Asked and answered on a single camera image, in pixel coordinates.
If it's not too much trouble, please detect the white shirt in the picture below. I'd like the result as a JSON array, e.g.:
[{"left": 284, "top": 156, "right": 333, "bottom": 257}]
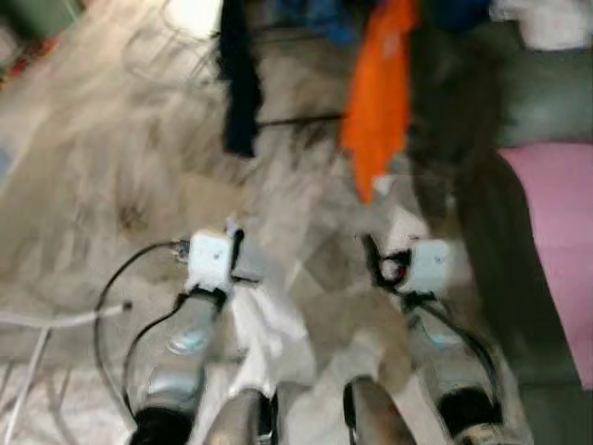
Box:
[{"left": 222, "top": 218, "right": 316, "bottom": 400}]

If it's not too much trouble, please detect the silver right robot leg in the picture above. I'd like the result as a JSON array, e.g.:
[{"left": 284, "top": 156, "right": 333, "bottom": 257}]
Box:
[{"left": 343, "top": 375, "right": 418, "bottom": 445}]

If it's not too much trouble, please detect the silver robot leg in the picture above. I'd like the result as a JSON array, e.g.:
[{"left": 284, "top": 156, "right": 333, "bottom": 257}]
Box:
[
  {"left": 202, "top": 389, "right": 279, "bottom": 445},
  {"left": 343, "top": 375, "right": 418, "bottom": 445}
]

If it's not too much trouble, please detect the navy blue garment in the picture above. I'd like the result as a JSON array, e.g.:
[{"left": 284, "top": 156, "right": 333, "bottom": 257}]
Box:
[{"left": 218, "top": 0, "right": 265, "bottom": 159}]

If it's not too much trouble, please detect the orange garment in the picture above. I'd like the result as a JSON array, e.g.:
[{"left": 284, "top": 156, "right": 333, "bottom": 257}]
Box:
[{"left": 341, "top": 0, "right": 418, "bottom": 207}]

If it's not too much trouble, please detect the silver left robot leg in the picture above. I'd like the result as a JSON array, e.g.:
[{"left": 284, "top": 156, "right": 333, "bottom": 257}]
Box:
[{"left": 202, "top": 389, "right": 279, "bottom": 445}]

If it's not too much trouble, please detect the pink blanket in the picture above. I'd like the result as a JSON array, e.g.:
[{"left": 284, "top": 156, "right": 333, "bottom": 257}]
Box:
[{"left": 500, "top": 142, "right": 593, "bottom": 390}]

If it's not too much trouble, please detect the dark blue hanging cloth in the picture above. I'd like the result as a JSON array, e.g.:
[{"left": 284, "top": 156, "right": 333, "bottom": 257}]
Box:
[{"left": 431, "top": 0, "right": 492, "bottom": 33}]

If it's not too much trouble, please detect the white cloth pile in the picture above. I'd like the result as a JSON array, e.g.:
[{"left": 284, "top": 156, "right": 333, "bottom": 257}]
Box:
[{"left": 491, "top": 0, "right": 593, "bottom": 52}]

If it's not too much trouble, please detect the green laundry basket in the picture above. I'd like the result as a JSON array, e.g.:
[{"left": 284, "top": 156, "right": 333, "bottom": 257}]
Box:
[{"left": 0, "top": 0, "right": 84, "bottom": 43}]

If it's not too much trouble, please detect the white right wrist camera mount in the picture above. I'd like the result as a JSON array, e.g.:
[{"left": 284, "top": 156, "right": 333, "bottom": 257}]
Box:
[{"left": 403, "top": 239, "right": 452, "bottom": 296}]

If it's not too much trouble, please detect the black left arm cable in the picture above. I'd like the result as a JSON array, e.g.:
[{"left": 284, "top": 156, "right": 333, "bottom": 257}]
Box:
[{"left": 93, "top": 239, "right": 191, "bottom": 418}]

